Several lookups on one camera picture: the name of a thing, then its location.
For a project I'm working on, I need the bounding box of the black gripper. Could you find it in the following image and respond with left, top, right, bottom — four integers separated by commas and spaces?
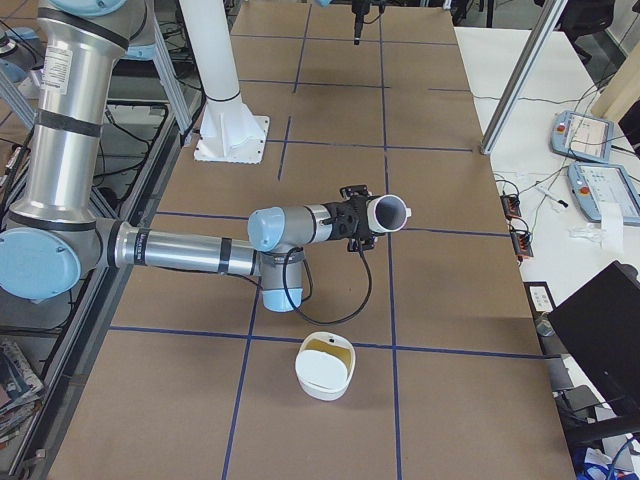
322, 185, 378, 251
351, 0, 385, 45

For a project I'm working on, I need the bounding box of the white mug with handle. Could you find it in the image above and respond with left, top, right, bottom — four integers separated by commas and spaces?
366, 194, 412, 234

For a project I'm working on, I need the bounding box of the white oval bowl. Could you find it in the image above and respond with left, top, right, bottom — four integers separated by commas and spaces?
294, 331, 356, 401

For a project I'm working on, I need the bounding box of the orange black electronics box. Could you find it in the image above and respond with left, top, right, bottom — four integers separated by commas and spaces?
500, 194, 521, 219

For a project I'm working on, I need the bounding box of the white label card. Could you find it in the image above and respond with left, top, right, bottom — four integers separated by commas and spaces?
528, 282, 556, 313

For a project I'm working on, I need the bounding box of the upper teach pendant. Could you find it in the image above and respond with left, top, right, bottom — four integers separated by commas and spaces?
550, 110, 614, 164

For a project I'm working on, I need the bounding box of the teach pendant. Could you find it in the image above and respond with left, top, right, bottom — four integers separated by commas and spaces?
568, 162, 639, 226
550, 110, 614, 164

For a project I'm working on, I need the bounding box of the lower teach pendant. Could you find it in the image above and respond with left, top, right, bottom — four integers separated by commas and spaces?
568, 162, 639, 226

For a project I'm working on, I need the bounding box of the black monitor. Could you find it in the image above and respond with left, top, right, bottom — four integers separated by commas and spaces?
549, 261, 639, 415

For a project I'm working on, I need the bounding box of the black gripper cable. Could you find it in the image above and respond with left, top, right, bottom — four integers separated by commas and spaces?
282, 244, 374, 324

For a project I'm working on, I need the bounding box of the aluminium frame post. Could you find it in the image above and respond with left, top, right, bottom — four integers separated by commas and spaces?
480, 0, 568, 155

